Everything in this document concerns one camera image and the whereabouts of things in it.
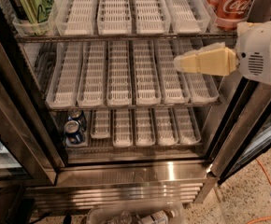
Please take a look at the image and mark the middle wire shelf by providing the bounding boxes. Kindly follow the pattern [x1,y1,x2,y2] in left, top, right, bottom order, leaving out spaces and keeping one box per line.
[46,98,222,112]

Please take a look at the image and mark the fridge door right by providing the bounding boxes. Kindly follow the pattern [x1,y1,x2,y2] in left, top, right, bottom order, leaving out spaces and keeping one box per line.
[211,78,271,185]

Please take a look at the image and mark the blue pepsi can behind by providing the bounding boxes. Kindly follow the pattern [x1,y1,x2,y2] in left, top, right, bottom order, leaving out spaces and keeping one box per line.
[68,110,87,131]

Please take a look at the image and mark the red coke can front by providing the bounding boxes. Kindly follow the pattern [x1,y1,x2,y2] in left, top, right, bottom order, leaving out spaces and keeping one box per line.
[216,0,251,31]

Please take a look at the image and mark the fridge door left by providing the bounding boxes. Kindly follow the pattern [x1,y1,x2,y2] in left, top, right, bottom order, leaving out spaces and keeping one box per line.
[0,22,64,187]

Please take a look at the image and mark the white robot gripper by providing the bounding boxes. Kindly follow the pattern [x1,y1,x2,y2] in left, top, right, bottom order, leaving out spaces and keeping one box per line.
[173,21,271,85]

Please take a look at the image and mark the clear plastic bin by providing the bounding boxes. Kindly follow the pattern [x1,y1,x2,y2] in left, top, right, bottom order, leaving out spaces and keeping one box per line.
[86,199,186,224]

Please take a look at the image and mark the blue pepsi can front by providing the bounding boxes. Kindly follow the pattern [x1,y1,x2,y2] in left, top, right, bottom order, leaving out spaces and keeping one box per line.
[64,120,85,145]

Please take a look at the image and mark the bottom wire shelf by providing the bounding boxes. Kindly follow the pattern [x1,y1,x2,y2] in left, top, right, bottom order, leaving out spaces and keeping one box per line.
[66,139,203,159]

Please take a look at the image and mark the steel fridge base grille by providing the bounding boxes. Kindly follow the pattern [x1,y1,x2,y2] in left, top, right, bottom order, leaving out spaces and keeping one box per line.
[25,161,218,213]

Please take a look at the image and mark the fridge door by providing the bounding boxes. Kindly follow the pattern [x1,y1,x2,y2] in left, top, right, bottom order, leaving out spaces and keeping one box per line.
[211,78,271,185]
[0,22,64,187]

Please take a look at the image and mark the blue pepsi can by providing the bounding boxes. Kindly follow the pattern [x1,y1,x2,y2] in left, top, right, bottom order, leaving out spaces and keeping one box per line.
[64,120,85,145]
[68,110,87,131]

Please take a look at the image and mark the wire shelf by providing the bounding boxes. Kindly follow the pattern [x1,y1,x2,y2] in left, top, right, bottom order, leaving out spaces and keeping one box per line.
[66,139,203,159]
[15,32,237,43]
[46,98,222,112]

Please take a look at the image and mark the plastic bottle in bin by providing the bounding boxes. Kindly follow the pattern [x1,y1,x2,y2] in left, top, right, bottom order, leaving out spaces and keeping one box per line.
[135,210,176,224]

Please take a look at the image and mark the green drink can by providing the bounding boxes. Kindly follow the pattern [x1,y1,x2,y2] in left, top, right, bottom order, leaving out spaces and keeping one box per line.
[9,0,54,35]

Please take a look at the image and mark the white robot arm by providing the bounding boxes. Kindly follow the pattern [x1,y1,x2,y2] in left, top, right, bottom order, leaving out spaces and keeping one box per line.
[173,21,271,85]

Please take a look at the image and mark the top wire shelf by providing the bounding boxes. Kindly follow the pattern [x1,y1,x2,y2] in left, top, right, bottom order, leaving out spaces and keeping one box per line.
[15,32,237,43]

